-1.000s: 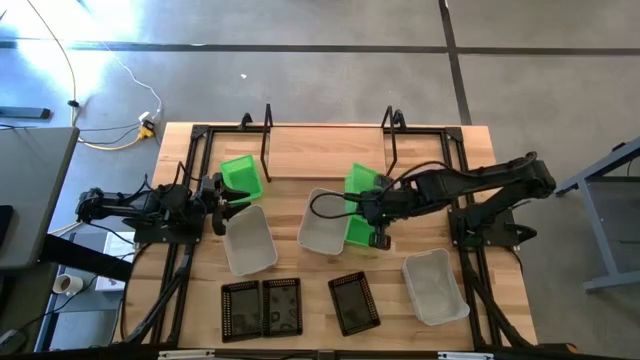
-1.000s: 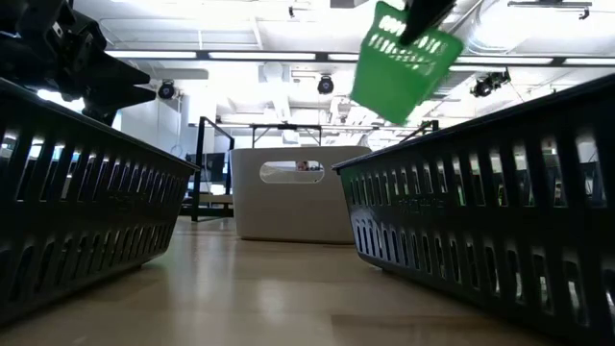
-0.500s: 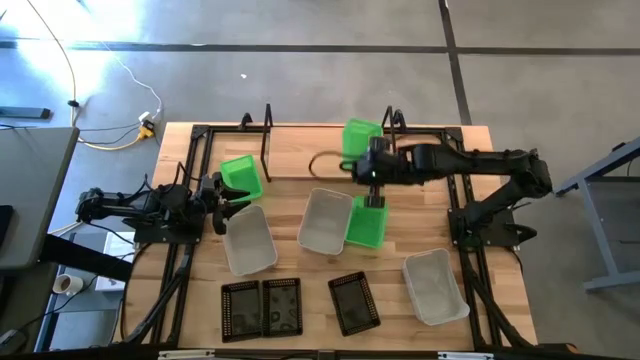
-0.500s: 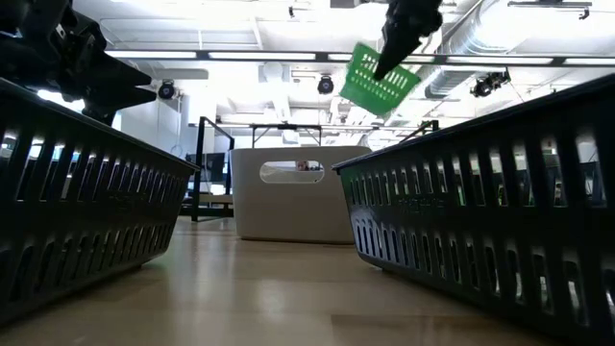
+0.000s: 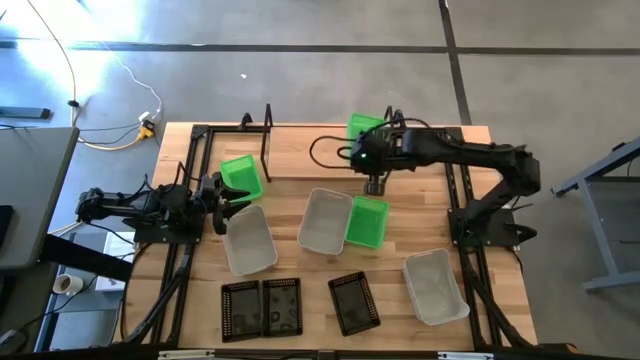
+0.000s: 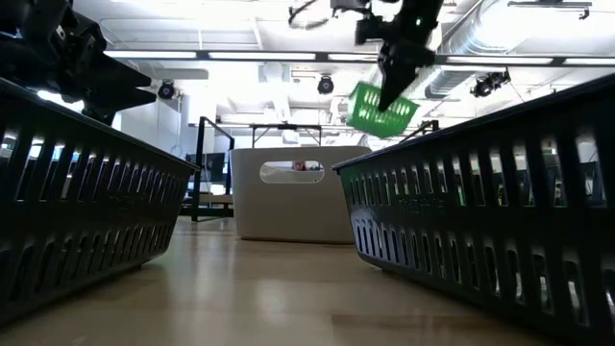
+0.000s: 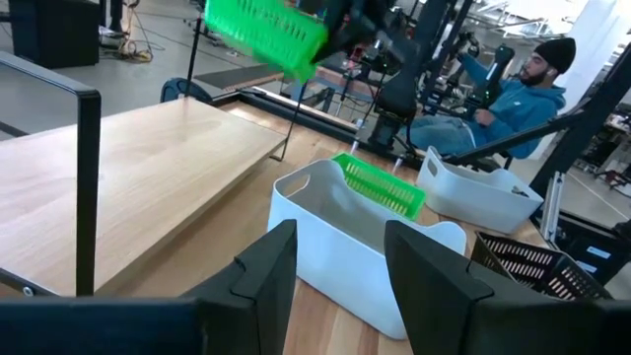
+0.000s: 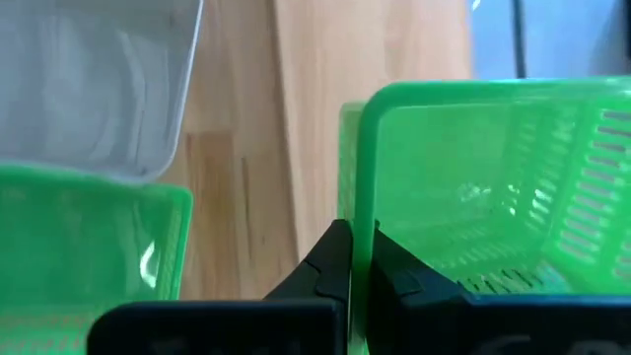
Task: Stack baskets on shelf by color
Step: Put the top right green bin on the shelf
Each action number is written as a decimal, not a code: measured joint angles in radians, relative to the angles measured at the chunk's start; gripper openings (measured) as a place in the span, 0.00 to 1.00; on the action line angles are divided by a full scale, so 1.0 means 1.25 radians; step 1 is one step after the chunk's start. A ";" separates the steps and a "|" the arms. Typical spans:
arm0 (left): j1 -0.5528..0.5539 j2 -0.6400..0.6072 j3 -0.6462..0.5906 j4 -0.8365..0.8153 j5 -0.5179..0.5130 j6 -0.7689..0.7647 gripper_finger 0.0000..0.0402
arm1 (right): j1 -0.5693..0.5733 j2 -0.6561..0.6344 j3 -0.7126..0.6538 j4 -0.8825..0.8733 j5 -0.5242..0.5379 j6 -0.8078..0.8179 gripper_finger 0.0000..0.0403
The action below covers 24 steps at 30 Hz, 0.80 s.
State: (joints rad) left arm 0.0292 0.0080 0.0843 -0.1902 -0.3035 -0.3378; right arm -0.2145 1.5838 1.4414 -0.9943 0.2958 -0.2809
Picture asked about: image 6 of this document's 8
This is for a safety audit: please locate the black slotted plastic basket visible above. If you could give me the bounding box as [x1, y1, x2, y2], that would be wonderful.
[0, 76, 201, 328]
[331, 71, 615, 345]

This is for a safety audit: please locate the silver ventilation duct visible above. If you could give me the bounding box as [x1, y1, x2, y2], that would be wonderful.
[425, 0, 529, 100]

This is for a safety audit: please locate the black metal background frame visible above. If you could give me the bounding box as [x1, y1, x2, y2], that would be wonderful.
[251, 123, 323, 148]

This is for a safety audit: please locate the black ceiling track fixture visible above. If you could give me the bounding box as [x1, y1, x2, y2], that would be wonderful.
[507, 0, 593, 20]

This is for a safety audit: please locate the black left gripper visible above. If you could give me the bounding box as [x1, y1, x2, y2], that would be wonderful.
[42, 9, 158, 126]

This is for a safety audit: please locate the white plastic storage bin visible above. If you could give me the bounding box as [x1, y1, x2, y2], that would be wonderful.
[229, 145, 374, 245]

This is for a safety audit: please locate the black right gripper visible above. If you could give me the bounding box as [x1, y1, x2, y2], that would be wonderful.
[377, 37, 436, 113]

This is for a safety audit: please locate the dark computer monitor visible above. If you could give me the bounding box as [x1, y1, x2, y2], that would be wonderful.
[201, 152, 227, 184]

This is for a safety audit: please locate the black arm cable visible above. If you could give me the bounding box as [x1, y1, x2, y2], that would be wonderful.
[287, 0, 333, 31]

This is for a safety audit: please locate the black frame wooden shelf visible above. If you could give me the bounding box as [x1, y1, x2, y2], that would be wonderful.
[180, 115, 441, 223]

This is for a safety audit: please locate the black ceiling camera cluster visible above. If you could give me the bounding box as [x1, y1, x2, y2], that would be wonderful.
[469, 69, 512, 99]

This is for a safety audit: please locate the long ceiling light bar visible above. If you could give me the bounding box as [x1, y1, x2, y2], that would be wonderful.
[103, 49, 615, 67]

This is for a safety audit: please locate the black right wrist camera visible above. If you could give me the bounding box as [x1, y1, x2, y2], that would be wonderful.
[354, 16, 385, 47]

